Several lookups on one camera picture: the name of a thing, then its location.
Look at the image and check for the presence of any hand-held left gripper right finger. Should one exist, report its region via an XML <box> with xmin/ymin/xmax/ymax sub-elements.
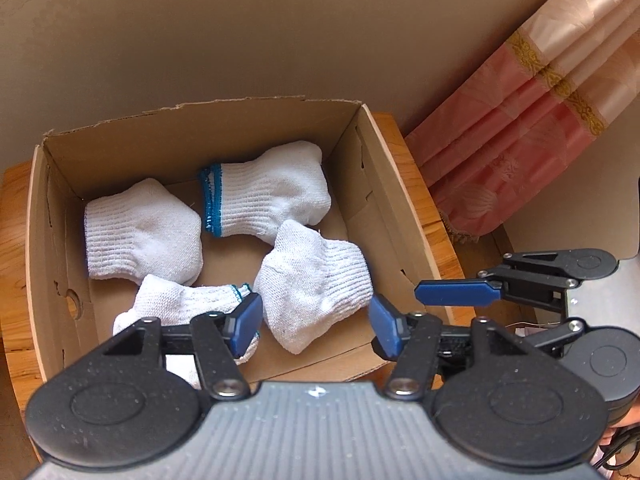
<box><xmin>368</xmin><ymin>294</ymin><xmax>531</xmax><ymax>402</ymax></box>

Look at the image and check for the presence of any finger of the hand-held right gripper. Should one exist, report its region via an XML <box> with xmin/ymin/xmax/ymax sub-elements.
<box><xmin>414</xmin><ymin>249</ymin><xmax>581</xmax><ymax>311</ymax></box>
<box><xmin>525</xmin><ymin>318</ymin><xmax>587</xmax><ymax>359</ymax></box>

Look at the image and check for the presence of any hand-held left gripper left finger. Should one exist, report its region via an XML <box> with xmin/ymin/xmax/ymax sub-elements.
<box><xmin>102</xmin><ymin>292</ymin><xmax>264</xmax><ymax>401</ymax></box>

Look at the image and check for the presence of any white knit glove blue cuff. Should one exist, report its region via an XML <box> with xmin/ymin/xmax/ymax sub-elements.
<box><xmin>112</xmin><ymin>274</ymin><xmax>261</xmax><ymax>392</ymax></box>

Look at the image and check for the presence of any large white knit glove bundle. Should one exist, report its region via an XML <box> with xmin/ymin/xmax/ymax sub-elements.
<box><xmin>253</xmin><ymin>220</ymin><xmax>373</xmax><ymax>356</ymax></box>

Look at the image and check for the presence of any brown cardboard box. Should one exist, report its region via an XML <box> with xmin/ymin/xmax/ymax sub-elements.
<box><xmin>25</xmin><ymin>97</ymin><xmax>463</xmax><ymax>386</ymax></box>

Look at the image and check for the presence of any white knit glove teal cuff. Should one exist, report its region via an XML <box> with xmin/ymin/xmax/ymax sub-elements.
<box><xmin>198</xmin><ymin>141</ymin><xmax>333</xmax><ymax>238</ymax></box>

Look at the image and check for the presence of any small white sock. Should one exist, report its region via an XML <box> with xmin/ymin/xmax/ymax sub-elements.
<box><xmin>84</xmin><ymin>178</ymin><xmax>203</xmax><ymax>286</ymax></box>

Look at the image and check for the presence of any pink curtain with fringe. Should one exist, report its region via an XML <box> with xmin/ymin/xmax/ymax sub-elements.
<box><xmin>404</xmin><ymin>0</ymin><xmax>640</xmax><ymax>246</ymax></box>

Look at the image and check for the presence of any black cable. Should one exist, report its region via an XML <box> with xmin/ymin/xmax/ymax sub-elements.
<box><xmin>595</xmin><ymin>430</ymin><xmax>640</xmax><ymax>472</ymax></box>

